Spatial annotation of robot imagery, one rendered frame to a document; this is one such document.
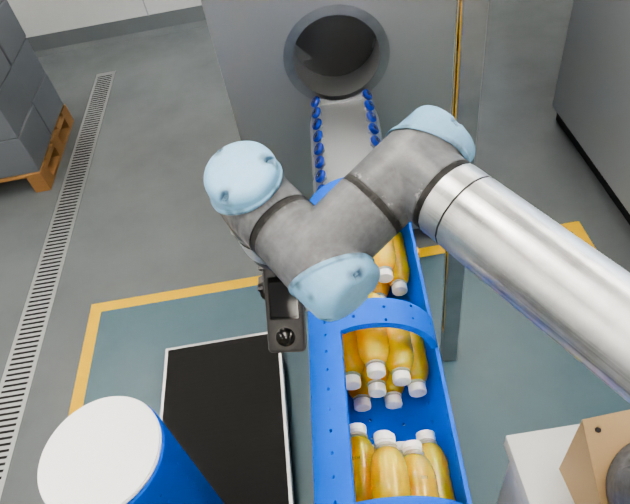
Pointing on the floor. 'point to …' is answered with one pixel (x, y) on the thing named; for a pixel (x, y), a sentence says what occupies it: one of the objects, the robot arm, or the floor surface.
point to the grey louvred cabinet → (611, 100)
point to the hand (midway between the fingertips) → (304, 309)
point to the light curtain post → (470, 22)
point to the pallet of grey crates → (16, 105)
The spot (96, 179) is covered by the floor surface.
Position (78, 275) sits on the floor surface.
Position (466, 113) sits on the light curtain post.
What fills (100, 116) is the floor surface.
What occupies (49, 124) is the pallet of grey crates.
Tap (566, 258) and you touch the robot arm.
